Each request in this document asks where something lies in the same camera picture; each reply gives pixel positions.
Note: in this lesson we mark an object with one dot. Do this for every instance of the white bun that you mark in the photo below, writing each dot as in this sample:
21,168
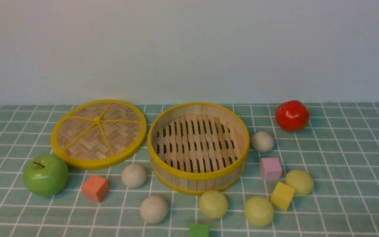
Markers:
153,209
134,175
262,142

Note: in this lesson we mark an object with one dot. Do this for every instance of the yellow bun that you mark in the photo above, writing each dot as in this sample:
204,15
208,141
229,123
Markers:
258,211
213,204
300,181

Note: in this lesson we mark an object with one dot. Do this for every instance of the green apple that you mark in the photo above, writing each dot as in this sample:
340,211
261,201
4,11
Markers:
46,175

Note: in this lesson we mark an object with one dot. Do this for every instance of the green checkered tablecloth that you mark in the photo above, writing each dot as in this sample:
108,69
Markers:
339,149

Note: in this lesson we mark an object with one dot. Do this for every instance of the yellow cube block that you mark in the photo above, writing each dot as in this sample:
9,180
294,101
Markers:
282,196

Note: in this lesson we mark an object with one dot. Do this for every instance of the orange cube block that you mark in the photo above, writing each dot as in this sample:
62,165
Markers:
95,188

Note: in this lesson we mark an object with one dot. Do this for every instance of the woven bamboo steamer lid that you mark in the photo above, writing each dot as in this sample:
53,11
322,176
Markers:
99,134

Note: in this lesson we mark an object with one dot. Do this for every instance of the bamboo steamer tray yellow rim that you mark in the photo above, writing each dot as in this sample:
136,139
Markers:
196,147

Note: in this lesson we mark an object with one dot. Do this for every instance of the red tomato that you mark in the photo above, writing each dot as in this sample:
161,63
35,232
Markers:
292,116

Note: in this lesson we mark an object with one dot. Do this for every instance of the green cube block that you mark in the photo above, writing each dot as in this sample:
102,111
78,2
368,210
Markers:
199,230

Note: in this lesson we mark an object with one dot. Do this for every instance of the pink cube block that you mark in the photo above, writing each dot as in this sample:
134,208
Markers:
270,168

